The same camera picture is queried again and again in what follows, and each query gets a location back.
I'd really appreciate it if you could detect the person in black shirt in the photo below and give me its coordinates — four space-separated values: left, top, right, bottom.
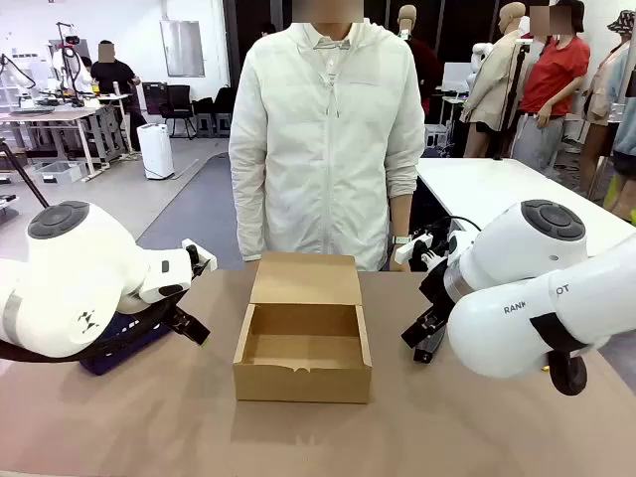
90 40 149 153

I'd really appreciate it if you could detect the black tripod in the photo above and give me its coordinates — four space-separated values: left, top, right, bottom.
0 138 51 210

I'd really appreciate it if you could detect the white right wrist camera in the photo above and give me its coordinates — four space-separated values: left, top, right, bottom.
395 233 433 264

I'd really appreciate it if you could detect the person's left hand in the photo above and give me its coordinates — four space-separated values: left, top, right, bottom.
390 242 412 273

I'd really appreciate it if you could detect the mannequin with dark red top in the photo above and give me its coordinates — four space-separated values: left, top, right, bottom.
397 4 443 118

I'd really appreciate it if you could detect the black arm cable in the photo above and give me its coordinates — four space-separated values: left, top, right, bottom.
529 312 597 398
0 292 185 365

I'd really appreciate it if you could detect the person's left forearm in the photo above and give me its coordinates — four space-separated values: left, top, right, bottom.
387 163 426 244

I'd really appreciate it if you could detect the small white humanoid figure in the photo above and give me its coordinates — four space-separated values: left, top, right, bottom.
466 42 494 90

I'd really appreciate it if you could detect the black stand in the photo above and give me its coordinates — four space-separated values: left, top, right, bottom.
496 44 529 160

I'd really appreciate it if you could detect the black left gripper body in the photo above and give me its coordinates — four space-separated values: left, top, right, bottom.
157 292 196 330

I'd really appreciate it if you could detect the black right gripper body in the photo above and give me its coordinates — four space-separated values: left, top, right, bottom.
419 258 456 325

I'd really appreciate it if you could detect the background robot with red parts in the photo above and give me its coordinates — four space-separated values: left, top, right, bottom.
52 21 96 108

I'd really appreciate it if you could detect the white air purifier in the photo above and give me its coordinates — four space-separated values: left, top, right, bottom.
136 123 175 181

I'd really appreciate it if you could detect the grey wall panel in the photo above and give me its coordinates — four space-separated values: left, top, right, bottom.
159 19 207 79

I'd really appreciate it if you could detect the person's right forearm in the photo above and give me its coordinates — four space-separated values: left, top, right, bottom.
229 168 269 263

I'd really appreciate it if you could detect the clear plastic bin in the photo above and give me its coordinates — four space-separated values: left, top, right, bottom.
33 160 88 185

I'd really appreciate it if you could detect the grey workbench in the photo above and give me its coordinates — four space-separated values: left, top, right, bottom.
0 91 135 181

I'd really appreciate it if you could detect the person in red shirt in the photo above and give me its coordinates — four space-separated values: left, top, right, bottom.
516 0 592 173

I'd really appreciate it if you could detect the white table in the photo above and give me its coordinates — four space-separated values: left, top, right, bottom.
415 157 636 259

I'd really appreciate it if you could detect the navy CAMPUS pencil case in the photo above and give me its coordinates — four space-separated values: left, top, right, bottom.
79 310 173 378

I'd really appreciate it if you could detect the mannequin with beige coat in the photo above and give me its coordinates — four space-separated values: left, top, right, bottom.
459 1 531 159

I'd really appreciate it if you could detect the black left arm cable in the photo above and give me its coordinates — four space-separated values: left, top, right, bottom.
0 292 185 365

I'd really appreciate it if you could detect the brown cardboard box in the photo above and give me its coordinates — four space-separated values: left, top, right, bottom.
232 250 374 404

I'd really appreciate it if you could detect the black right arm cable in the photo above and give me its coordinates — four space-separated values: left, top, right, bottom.
529 312 597 398

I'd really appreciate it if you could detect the person in white jacket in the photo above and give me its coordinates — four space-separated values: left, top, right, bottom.
228 0 427 273

